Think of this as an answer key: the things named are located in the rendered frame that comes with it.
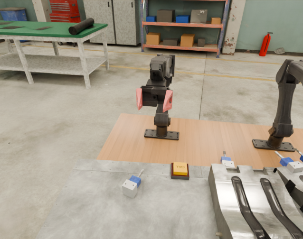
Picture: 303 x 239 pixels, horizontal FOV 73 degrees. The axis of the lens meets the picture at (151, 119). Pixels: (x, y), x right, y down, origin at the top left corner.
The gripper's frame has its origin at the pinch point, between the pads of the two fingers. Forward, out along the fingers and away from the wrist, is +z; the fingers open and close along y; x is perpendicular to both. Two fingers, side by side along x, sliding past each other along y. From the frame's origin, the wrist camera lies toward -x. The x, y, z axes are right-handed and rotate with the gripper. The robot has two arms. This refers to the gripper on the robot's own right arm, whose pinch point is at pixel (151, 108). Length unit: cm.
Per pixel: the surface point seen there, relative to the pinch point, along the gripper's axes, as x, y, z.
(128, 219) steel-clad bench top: 39.7, -6.1, 14.7
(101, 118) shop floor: 122, -96, -163
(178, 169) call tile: 36.4, 10.8, -9.3
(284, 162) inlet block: 34, 57, -18
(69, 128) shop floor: 122, -128, -133
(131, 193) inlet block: 37.0, -7.2, 5.6
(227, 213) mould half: 30.7, 27.5, 12.2
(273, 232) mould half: 27, 39, 19
